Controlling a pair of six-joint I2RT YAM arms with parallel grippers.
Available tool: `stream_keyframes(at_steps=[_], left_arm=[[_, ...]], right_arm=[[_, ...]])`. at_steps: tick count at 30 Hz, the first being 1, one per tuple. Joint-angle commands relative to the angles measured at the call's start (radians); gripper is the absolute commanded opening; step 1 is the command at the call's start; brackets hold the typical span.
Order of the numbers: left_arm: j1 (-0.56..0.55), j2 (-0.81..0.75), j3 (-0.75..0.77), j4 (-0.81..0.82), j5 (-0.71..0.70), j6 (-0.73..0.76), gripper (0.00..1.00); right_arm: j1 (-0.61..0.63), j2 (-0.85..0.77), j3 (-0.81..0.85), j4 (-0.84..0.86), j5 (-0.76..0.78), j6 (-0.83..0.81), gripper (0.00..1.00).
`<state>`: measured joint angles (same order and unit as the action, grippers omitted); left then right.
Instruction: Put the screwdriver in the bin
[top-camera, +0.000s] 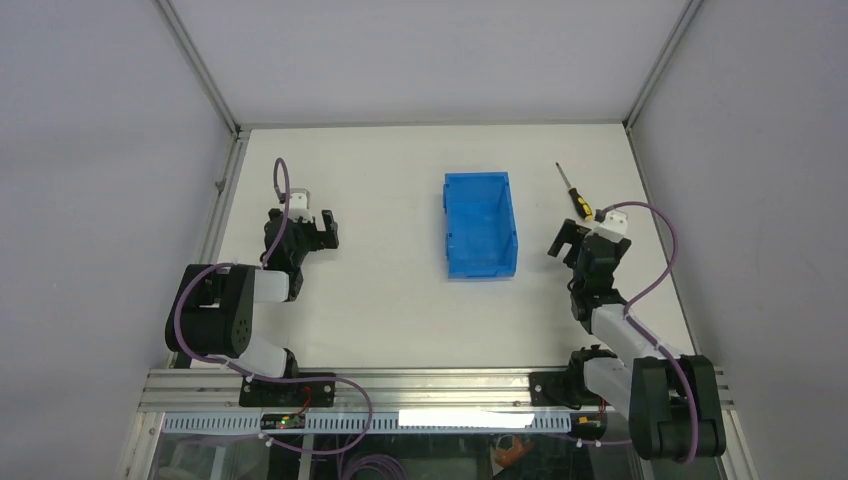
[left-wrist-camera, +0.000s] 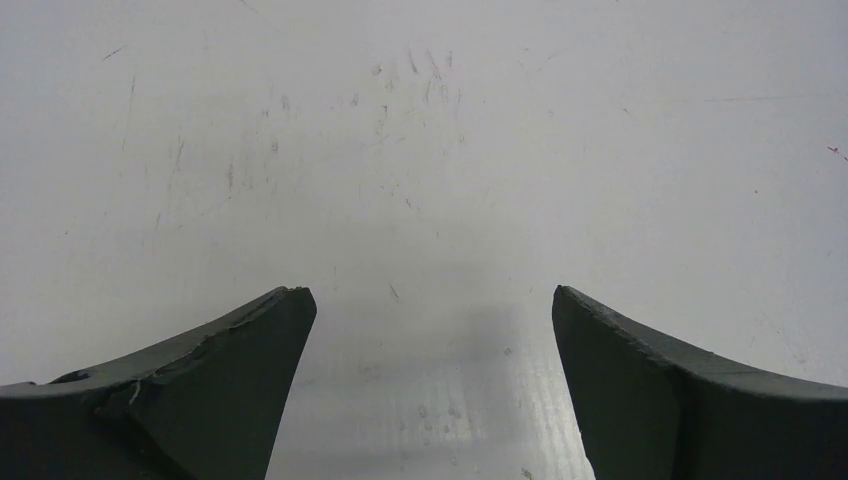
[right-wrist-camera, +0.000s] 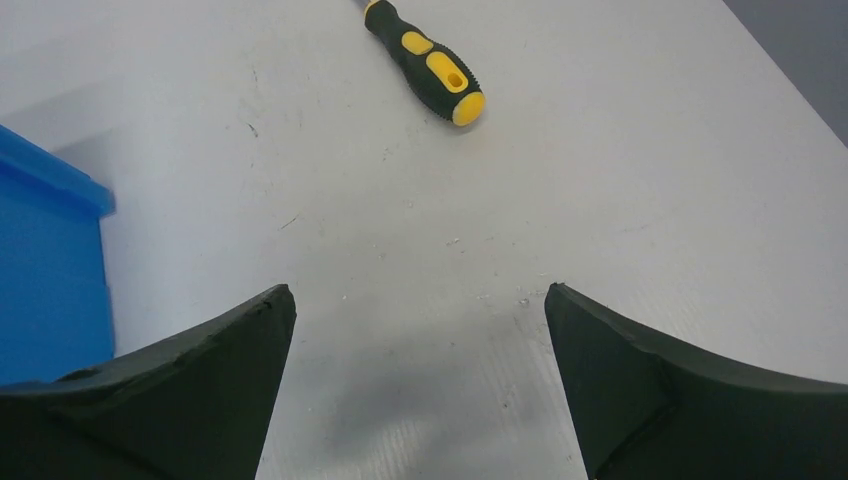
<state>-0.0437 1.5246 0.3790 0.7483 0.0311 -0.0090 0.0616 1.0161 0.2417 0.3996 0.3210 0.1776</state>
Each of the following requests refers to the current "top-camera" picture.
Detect white slotted cable duct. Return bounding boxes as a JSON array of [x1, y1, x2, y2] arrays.
[[162, 409, 604, 436]]

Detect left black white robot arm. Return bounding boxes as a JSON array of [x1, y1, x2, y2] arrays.
[[165, 208, 339, 410]]

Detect right aluminium frame post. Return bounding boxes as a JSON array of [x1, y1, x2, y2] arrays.
[[622, 0, 704, 134]]

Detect purple cable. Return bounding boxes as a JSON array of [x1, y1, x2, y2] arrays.
[[173, 157, 410, 480], [549, 201, 701, 465]]

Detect blue plastic bin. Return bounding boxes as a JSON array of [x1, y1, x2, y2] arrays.
[[443, 172, 519, 280]]

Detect aluminium frame post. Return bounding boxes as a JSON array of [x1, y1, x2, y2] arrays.
[[152, 0, 241, 136], [622, 0, 704, 134]]

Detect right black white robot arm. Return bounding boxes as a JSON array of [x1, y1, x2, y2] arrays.
[[528, 215, 726, 462]]

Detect yellow black handled screwdriver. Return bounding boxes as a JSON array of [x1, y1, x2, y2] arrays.
[[555, 162, 594, 221]]

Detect aluminium mounting rail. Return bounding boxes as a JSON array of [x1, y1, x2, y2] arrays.
[[137, 367, 735, 415]]

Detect orange object under table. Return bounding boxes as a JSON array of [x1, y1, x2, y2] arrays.
[[492, 435, 535, 468]]

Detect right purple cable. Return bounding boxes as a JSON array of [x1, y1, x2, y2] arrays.
[[549, 201, 701, 465]]

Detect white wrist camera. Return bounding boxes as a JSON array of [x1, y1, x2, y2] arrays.
[[590, 209, 628, 244], [286, 188, 314, 223]]

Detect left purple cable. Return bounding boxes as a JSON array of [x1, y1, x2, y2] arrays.
[[173, 157, 410, 480]]

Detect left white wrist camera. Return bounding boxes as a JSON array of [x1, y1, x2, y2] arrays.
[[286, 188, 314, 223]]

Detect left aluminium frame post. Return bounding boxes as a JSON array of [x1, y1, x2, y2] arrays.
[[152, 0, 241, 136]]

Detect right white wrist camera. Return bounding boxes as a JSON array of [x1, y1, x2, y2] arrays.
[[590, 209, 628, 244]]

